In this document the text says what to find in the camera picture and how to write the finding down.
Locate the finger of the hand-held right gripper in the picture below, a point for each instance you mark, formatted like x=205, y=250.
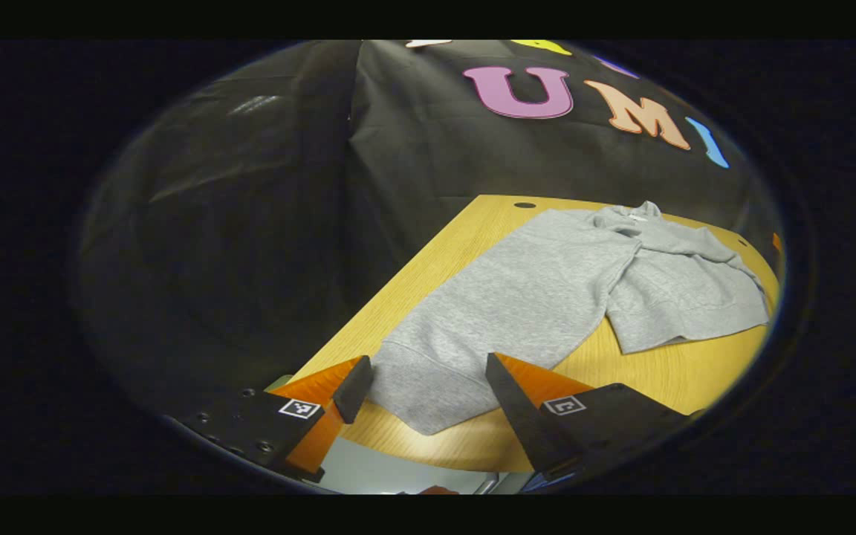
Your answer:
x=777, y=242

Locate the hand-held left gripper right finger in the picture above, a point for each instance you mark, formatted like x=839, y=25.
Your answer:
x=521, y=416

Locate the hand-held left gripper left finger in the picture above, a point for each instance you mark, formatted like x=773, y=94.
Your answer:
x=354, y=390

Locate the grey sweatshirt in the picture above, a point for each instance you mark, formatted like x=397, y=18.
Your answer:
x=532, y=297

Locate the black backdrop cloth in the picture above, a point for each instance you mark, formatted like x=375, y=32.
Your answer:
x=428, y=148

